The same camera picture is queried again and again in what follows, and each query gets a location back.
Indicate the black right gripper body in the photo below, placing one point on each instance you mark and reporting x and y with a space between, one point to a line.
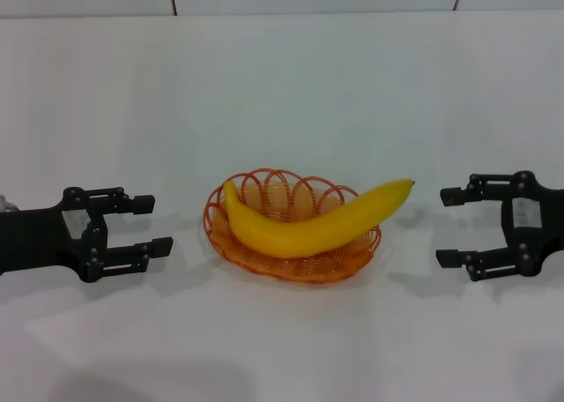
529 225

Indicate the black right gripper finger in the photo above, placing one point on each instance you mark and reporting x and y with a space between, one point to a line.
454 197
451 258

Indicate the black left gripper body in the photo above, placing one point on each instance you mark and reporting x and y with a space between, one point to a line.
39 239

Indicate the yellow banana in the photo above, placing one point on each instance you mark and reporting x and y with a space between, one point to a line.
308 234

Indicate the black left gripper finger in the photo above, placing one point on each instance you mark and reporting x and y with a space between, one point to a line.
158 247
143 203

